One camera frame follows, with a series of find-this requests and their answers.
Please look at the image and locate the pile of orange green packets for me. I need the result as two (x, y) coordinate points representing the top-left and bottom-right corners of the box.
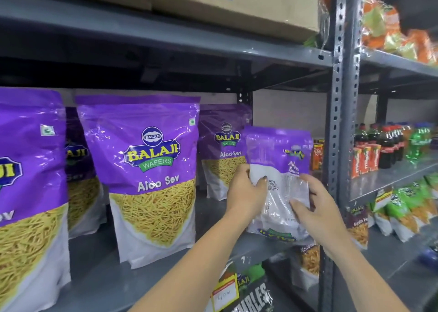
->
(361, 0), (438, 66)

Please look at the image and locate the black snack packet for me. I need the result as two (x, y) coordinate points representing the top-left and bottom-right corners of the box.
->
(229, 276), (276, 312)

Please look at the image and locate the brown cardboard box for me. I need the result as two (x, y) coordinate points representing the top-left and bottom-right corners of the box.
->
(44, 0), (321, 44)

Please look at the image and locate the maroon snack packet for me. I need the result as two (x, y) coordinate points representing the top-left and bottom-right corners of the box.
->
(347, 205), (370, 251)

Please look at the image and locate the clear yellow snack packet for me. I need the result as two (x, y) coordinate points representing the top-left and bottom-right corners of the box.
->
(294, 244), (321, 290)

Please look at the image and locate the large purple snack packet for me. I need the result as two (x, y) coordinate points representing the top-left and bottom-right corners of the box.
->
(196, 103), (253, 201)
(0, 87), (72, 312)
(76, 95), (201, 270)
(64, 107), (107, 239)

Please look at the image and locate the small purple snack packet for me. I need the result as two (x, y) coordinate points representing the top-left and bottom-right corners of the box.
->
(242, 126), (314, 244)

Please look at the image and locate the grey metal shelving rack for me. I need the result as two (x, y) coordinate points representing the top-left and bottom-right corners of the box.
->
(0, 0), (347, 312)
(342, 0), (438, 312)

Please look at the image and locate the person's right hand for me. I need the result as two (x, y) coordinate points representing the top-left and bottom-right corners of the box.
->
(289, 174), (348, 254)

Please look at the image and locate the yellow price tag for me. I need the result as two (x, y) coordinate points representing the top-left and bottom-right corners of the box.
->
(374, 189), (393, 211)
(211, 273), (240, 312)

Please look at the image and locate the person's left forearm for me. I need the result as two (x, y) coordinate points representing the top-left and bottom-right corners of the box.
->
(129, 214), (248, 312)

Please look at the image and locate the row of green snack packets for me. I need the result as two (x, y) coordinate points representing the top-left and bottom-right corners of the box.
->
(370, 177), (438, 243)

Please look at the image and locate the green soda bottle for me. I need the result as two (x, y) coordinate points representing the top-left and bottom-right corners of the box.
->
(406, 124), (433, 164)

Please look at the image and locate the red juice carton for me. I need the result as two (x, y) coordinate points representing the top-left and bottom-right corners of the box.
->
(313, 139), (326, 171)

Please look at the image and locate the green snack packet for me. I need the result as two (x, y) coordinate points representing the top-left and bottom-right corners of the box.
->
(236, 263), (266, 288)

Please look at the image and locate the person's right forearm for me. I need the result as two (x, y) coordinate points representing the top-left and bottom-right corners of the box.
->
(322, 242), (413, 312)

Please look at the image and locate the person's left hand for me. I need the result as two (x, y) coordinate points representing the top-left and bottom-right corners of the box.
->
(226, 164), (269, 221)

